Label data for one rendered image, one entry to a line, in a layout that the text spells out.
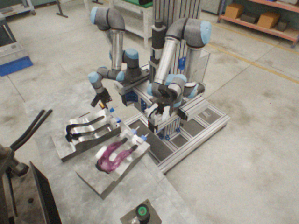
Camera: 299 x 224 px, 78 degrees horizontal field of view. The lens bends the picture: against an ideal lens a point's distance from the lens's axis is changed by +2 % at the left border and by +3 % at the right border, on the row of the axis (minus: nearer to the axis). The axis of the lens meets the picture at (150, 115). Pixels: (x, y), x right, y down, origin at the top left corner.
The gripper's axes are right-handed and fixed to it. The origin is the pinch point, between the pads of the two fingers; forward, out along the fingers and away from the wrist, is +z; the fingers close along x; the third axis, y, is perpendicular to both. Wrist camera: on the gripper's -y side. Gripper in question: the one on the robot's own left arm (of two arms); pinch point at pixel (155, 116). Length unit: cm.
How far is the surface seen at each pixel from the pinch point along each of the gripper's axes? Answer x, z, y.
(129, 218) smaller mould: 10, 31, 58
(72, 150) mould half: 72, 10, 50
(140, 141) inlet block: 28, -19, 54
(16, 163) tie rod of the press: 94, 36, 41
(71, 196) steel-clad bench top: 53, 35, 59
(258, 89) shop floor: -64, -256, 156
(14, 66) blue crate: 360, -114, 87
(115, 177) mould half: 30, 14, 55
